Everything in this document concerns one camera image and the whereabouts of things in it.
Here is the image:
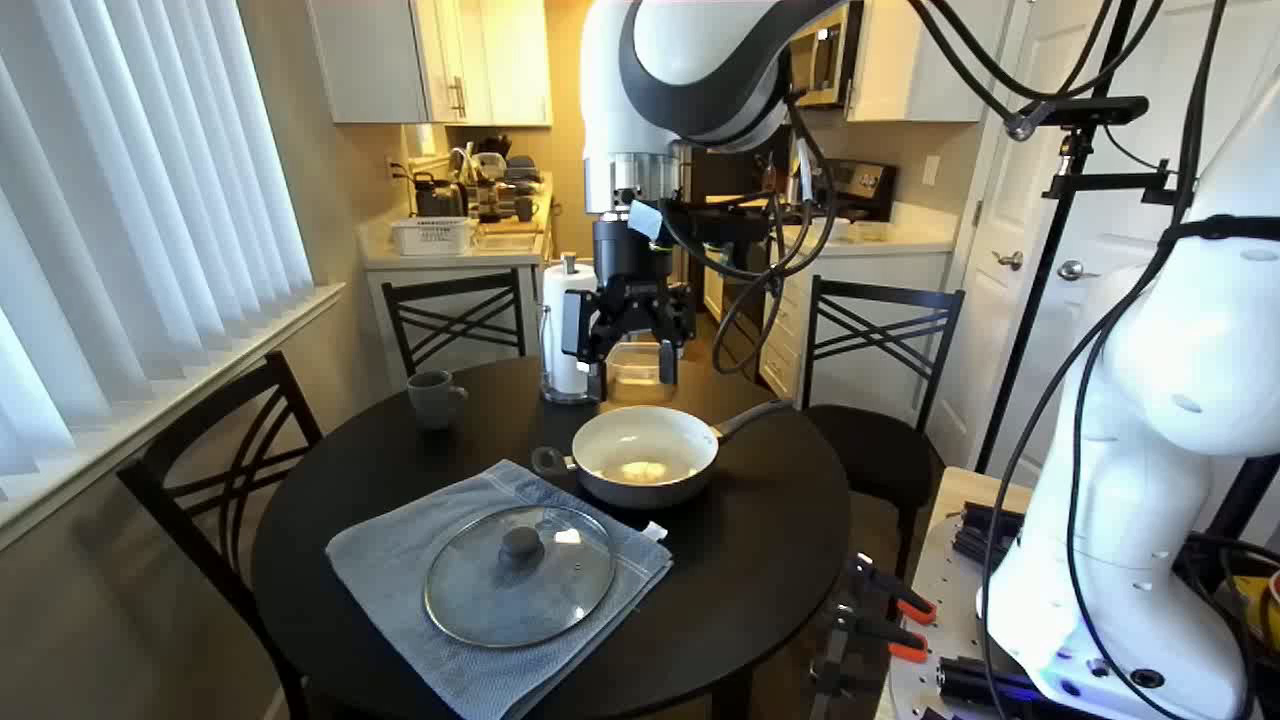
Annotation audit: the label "blue towel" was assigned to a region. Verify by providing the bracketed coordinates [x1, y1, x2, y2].
[325, 459, 674, 720]

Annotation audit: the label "black coffee maker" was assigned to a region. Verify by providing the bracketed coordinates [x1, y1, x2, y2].
[411, 171, 468, 220]

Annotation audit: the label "white door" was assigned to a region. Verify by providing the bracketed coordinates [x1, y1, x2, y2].
[925, 0, 1280, 471]

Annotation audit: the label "paper towel roll on holder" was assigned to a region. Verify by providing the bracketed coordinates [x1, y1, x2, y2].
[539, 252, 604, 406]

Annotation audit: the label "white basket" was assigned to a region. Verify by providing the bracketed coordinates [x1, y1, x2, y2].
[389, 216, 477, 258]

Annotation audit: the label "black bar piece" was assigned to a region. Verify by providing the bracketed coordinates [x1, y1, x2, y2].
[950, 500, 1027, 572]

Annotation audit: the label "white vertical blinds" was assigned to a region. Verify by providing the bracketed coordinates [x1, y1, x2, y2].
[0, 0, 317, 483]

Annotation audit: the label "clear plastic container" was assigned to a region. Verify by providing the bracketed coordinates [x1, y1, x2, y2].
[604, 339, 682, 406]

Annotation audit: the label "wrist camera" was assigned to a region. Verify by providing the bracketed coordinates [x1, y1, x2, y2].
[655, 198, 777, 248]

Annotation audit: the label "gray pan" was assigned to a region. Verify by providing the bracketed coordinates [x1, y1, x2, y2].
[530, 397, 797, 512]

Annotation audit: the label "gray mug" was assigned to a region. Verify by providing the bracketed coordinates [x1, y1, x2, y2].
[406, 370, 469, 432]

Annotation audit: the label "black chair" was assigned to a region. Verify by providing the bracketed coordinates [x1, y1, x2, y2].
[798, 274, 968, 583]
[116, 350, 327, 720]
[379, 267, 529, 387]

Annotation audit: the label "black stove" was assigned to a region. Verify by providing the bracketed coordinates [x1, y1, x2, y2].
[800, 157, 899, 225]

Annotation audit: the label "camera on mount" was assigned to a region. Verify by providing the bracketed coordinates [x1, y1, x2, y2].
[974, 0, 1203, 473]

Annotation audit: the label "white wall cabinet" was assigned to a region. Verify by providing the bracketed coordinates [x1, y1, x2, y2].
[305, 0, 554, 127]
[845, 0, 1013, 124]

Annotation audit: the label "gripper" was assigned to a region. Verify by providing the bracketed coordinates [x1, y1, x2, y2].
[561, 214, 698, 403]

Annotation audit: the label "black cylinder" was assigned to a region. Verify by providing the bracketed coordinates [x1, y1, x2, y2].
[934, 654, 1043, 707]

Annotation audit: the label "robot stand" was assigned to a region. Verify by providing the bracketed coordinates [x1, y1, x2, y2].
[876, 465, 1280, 720]

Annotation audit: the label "orange and black clamp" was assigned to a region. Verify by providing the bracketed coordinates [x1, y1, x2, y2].
[848, 553, 939, 627]
[826, 605, 932, 665]

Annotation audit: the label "microwave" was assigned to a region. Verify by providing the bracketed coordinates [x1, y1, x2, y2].
[788, 0, 865, 110]

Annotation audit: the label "clear glass lid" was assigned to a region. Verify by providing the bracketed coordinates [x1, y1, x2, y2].
[423, 503, 618, 650]

